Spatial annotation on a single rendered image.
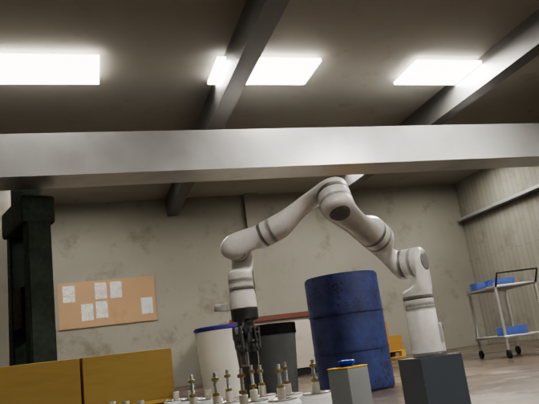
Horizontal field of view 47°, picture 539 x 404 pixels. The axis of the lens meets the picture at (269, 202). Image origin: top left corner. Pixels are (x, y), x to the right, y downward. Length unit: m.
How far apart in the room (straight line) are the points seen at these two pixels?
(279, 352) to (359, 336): 0.90
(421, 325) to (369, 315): 3.02
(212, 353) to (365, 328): 2.09
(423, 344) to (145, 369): 2.89
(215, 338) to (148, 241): 5.81
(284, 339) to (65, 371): 1.44
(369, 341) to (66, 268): 7.90
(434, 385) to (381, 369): 3.07
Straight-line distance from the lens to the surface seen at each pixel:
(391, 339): 12.11
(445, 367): 1.91
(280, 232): 1.68
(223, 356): 6.43
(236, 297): 1.70
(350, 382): 1.50
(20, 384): 4.30
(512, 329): 7.21
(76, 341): 11.73
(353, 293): 4.89
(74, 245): 11.96
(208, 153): 6.71
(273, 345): 4.17
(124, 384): 4.47
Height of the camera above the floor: 0.37
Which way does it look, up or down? 14 degrees up
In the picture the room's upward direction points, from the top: 8 degrees counter-clockwise
